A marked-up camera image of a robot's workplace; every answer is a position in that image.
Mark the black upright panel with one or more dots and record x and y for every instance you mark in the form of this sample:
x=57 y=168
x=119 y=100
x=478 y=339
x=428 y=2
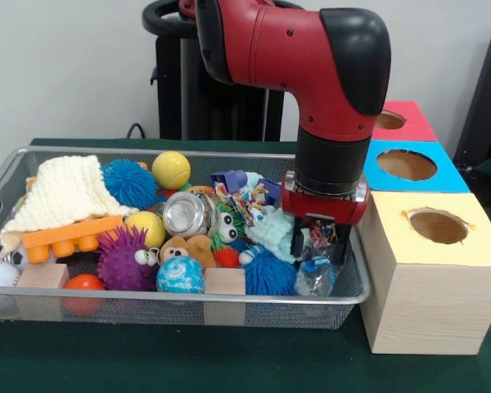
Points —
x=487 y=102

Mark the purple spiky ball with eyes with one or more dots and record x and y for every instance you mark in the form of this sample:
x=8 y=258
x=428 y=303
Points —
x=122 y=262

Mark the white baseball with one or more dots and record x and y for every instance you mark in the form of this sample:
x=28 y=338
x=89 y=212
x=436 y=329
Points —
x=0 y=274

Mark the smooth yellow ball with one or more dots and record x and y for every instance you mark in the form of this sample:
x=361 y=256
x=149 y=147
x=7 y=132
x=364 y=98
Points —
x=147 y=229

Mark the cream knitted cloth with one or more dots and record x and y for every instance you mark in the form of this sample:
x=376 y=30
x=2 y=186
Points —
x=65 y=192

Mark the dark green table cloth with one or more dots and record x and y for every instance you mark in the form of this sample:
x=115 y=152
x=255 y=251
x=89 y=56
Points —
x=188 y=360

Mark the red orange ball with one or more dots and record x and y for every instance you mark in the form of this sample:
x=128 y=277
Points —
x=84 y=282

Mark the blue white patterned ball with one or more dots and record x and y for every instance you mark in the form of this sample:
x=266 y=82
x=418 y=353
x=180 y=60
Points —
x=180 y=275

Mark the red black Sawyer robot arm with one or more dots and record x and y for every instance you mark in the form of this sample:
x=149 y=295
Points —
x=290 y=49

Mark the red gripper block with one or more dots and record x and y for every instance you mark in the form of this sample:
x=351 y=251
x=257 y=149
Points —
x=323 y=206

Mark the plain wooden block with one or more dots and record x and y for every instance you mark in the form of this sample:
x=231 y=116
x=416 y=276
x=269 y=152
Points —
x=43 y=276

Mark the shallow silver mesh bin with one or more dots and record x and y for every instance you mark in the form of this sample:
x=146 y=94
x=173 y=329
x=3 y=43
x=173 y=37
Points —
x=270 y=315

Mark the wooden box with three holes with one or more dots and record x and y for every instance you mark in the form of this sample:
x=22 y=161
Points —
x=425 y=307

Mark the crushed clear plastic bottle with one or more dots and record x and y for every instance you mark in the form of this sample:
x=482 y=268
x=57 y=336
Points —
x=315 y=278

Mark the yellow tennis style ball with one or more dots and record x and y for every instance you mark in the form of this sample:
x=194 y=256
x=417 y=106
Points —
x=171 y=170

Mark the orange toy building brick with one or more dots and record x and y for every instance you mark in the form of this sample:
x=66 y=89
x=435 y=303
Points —
x=65 y=235

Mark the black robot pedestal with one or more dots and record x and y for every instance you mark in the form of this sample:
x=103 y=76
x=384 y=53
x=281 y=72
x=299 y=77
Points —
x=196 y=102

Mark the blue spiky rubber ball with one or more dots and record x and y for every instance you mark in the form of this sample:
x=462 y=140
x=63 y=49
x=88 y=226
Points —
x=129 y=184

